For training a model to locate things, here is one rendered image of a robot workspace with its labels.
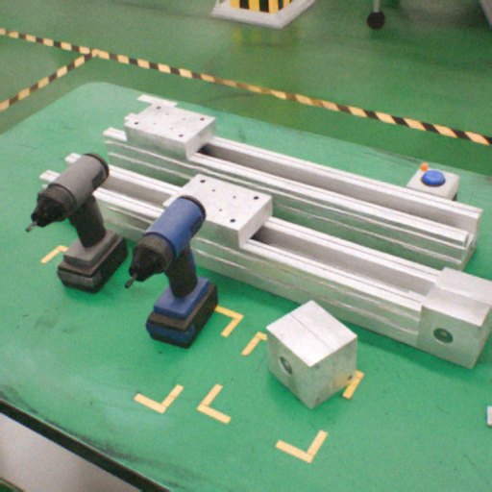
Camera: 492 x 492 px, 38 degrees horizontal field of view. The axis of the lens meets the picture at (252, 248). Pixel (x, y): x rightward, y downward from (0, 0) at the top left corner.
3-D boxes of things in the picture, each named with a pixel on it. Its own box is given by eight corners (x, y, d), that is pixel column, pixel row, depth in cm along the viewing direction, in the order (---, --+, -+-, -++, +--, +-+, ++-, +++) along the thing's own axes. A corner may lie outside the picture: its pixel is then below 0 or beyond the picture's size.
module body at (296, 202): (476, 246, 131) (482, 209, 126) (457, 278, 125) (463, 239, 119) (138, 145, 167) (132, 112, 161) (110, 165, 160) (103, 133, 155)
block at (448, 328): (497, 319, 116) (506, 275, 110) (472, 370, 109) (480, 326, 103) (443, 301, 120) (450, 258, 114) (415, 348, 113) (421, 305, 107)
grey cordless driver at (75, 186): (134, 252, 136) (112, 153, 122) (74, 322, 122) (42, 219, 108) (99, 244, 138) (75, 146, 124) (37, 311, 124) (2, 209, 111)
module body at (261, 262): (438, 309, 119) (444, 271, 114) (415, 348, 113) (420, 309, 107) (83, 185, 154) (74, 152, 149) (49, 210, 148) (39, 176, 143)
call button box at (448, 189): (456, 200, 142) (460, 174, 138) (438, 227, 136) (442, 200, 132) (418, 190, 146) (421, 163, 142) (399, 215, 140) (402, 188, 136)
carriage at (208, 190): (273, 226, 130) (272, 196, 126) (240, 260, 123) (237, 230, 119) (202, 203, 137) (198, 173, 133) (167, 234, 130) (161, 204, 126)
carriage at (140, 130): (218, 145, 153) (215, 117, 149) (188, 171, 146) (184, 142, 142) (159, 129, 160) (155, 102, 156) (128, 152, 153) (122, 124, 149)
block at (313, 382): (367, 372, 109) (369, 328, 103) (310, 409, 104) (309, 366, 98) (324, 335, 116) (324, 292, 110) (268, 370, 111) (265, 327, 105)
